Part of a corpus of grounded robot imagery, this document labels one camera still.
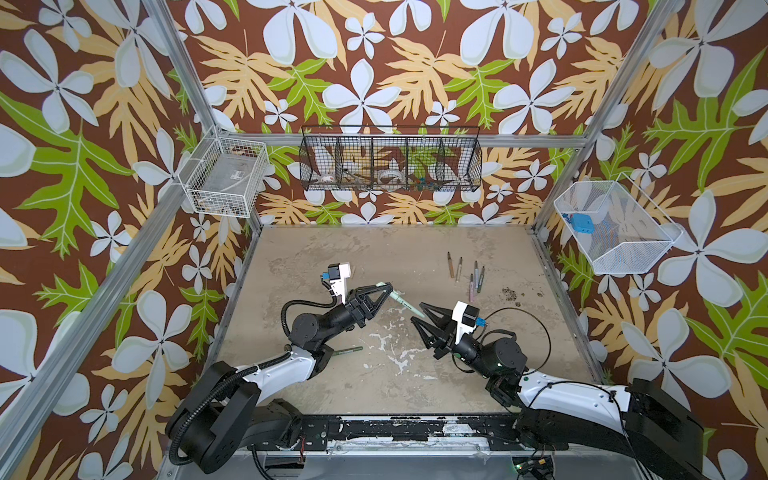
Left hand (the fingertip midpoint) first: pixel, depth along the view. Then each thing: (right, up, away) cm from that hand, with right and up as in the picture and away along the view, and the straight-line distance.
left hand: (389, 289), depth 64 cm
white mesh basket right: (+64, +15, +18) cm, 68 cm away
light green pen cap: (-2, +1, +1) cm, 2 cm away
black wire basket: (0, +40, +33) cm, 52 cm away
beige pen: (+27, +2, +43) cm, 51 cm away
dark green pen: (-12, -21, +24) cm, 34 cm away
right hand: (+6, -6, +1) cm, 9 cm away
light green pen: (+2, -2, +1) cm, 3 cm away
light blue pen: (+32, +1, +41) cm, 52 cm away
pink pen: (+30, -4, +37) cm, 48 cm away
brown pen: (+24, +2, +44) cm, 50 cm away
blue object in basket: (+57, +17, +22) cm, 64 cm away
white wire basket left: (-48, +31, +22) cm, 61 cm away
